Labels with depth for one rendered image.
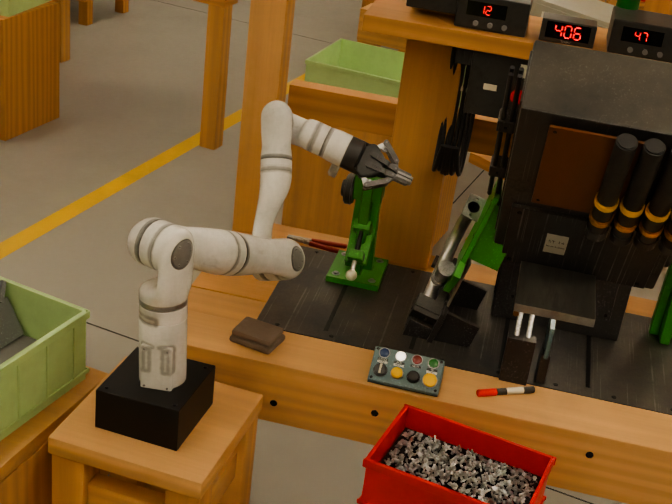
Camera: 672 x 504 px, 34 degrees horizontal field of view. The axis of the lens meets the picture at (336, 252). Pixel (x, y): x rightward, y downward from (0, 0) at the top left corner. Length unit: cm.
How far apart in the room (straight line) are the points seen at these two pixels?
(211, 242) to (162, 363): 25
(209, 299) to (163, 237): 60
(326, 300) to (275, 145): 41
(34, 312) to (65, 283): 196
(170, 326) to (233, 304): 50
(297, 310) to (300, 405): 26
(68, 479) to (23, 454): 11
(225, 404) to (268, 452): 128
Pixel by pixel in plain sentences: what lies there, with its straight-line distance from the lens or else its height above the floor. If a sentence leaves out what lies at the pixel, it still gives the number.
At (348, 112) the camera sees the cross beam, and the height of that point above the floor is 123.
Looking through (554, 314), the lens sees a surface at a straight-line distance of 221.
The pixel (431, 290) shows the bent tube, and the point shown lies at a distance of 247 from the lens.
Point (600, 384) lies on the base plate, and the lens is 246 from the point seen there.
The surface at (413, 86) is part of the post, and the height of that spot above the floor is 136.
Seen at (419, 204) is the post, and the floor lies 106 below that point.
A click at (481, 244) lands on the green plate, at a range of 236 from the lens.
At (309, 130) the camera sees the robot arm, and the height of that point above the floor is 131.
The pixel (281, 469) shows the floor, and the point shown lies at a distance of 348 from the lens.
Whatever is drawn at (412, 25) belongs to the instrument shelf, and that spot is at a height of 153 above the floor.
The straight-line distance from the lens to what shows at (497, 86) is 251.
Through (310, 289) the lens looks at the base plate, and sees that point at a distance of 260.
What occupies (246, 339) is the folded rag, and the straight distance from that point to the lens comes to 236.
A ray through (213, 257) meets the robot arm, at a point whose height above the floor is 116.
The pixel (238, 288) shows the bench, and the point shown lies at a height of 88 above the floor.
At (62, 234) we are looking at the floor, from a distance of 477.
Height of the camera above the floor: 216
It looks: 27 degrees down
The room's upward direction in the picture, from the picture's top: 7 degrees clockwise
